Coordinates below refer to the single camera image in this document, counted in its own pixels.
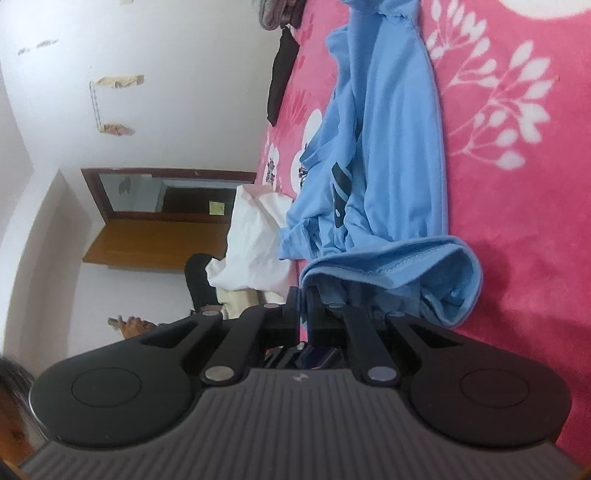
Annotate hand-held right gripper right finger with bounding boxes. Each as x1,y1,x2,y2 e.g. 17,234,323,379
305,286,467,386

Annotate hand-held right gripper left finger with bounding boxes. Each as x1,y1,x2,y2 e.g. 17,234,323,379
139,286,303,385

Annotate blue t-shirt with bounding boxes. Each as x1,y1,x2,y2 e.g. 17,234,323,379
277,0,483,329

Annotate beige garment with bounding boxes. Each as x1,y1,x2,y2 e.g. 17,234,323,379
217,288,246,319

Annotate white cloth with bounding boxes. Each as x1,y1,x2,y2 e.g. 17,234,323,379
205,185,301,301

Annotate dark cloth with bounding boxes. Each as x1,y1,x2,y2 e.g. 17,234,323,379
185,253,225,311

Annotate brown wooden door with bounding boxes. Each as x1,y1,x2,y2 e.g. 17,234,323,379
81,168,257,277

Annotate pink floral blanket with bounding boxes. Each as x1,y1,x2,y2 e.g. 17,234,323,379
263,0,591,462

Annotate black folded garment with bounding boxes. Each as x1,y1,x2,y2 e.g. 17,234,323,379
266,25,301,127

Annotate grey folded garment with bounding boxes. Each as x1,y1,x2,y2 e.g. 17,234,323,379
259,0,288,29

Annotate torn wall sticker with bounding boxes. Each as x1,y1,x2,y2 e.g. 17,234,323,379
99,122,137,137
90,74,145,89

